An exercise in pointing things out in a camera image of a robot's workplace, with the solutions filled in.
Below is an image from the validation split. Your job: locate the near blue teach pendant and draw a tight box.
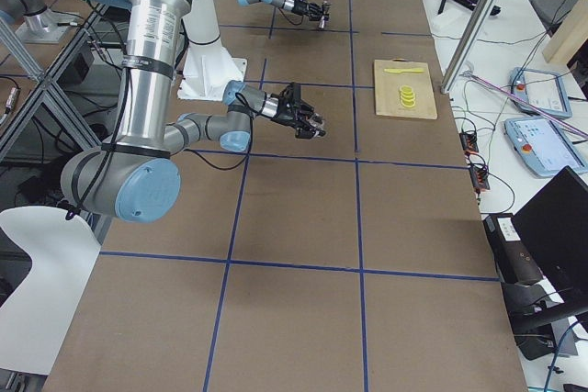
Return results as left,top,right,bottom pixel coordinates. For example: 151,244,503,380
503,117,587,178

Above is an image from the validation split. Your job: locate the aluminium frame post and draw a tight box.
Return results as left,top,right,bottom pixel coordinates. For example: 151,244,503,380
441,0,495,94

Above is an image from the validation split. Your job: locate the black monitor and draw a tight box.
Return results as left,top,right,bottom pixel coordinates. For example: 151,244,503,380
513,166,587,300

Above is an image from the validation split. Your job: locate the steel jigger measuring cup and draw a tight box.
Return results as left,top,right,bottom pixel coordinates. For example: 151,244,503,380
318,1,332,30

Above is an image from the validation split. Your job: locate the black box device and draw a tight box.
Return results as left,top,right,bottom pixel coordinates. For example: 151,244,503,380
483,213,543,286

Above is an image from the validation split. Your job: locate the orange connector board near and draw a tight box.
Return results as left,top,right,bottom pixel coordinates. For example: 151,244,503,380
469,163,490,193

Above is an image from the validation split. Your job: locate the grabber stick tool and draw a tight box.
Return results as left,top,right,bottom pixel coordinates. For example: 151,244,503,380
460,70,588,139

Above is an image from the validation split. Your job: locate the orange connector board far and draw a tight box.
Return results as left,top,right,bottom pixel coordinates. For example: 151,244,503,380
459,131,479,154

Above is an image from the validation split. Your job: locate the far blue teach pendant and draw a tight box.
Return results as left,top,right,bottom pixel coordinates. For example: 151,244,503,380
510,67,572,119

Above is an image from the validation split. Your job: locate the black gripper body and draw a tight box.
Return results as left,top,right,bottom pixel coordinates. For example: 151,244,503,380
291,0,316,17
271,95,314,130

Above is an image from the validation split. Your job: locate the blue teach pendant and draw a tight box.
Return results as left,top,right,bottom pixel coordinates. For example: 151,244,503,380
510,67,572,119
503,117,587,178

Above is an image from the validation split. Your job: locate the yellow plastic knife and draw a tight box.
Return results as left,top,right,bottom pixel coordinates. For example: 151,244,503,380
383,67,425,74

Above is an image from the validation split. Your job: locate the bamboo cutting board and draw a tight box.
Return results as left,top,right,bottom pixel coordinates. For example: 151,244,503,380
373,60,437,120

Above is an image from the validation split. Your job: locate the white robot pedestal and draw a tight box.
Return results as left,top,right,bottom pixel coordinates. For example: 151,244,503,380
178,0,247,102

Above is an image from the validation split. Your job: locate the orange connector board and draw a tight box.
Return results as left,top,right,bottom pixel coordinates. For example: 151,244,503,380
459,131,479,154
469,163,490,193

